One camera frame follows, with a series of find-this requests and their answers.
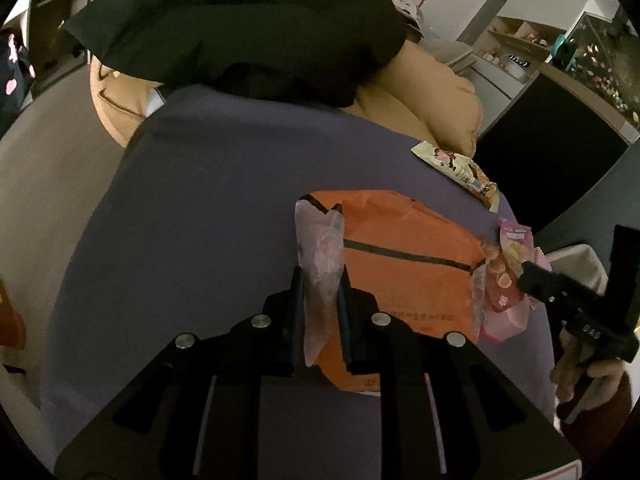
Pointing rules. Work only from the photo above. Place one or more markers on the tan plush cushion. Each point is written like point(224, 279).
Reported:
point(435, 90)

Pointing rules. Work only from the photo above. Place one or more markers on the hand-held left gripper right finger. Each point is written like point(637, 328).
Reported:
point(344, 310)

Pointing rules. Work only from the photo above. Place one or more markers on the purple table mat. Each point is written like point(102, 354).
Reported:
point(200, 210)

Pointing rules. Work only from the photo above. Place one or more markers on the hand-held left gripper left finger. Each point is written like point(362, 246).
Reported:
point(298, 300)

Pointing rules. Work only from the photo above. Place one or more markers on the white shelf unit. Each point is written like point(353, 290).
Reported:
point(500, 95)

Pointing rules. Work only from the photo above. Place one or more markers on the large orange packet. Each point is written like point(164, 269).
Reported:
point(410, 285)

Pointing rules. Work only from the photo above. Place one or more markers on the translucent pink plastic wrapper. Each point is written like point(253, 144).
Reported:
point(320, 270)

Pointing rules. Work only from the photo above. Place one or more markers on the pink chips packet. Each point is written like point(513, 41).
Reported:
point(505, 305)

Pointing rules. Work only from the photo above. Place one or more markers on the white lined trash bin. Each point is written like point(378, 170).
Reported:
point(580, 260)

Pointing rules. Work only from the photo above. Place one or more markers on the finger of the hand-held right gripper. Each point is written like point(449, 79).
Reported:
point(550, 282)

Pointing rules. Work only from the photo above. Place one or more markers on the person's right forearm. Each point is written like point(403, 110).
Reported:
point(610, 410)

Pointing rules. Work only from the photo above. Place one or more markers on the dark cabinet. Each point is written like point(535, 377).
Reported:
point(540, 160)

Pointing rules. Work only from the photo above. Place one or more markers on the beige cartoon snack wrapper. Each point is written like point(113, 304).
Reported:
point(450, 160)

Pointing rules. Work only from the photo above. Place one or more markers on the black cloth with pink print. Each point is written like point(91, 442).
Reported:
point(12, 80)

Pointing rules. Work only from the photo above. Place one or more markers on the person's right hand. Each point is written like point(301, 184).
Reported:
point(570, 375)

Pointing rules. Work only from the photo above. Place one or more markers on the glass fish tank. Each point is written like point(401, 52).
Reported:
point(610, 60)

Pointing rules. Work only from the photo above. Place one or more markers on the wooden shelf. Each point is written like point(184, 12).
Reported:
point(55, 15)

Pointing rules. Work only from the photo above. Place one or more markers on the teal round device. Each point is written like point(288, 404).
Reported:
point(564, 52)

